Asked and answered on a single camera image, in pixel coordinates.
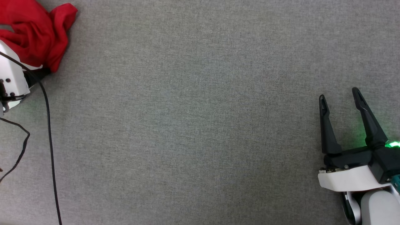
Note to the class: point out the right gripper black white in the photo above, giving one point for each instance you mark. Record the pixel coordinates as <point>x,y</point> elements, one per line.
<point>353,178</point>

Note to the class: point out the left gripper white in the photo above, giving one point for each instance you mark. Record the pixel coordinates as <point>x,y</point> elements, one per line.
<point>11,75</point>

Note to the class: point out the red and white garment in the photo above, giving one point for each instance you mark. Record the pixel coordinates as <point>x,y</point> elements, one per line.
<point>37,34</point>

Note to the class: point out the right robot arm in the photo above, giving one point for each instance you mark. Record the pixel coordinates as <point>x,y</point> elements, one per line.
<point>378,209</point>

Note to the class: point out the grey fabric sofa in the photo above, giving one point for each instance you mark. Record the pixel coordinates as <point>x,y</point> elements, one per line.
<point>187,125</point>

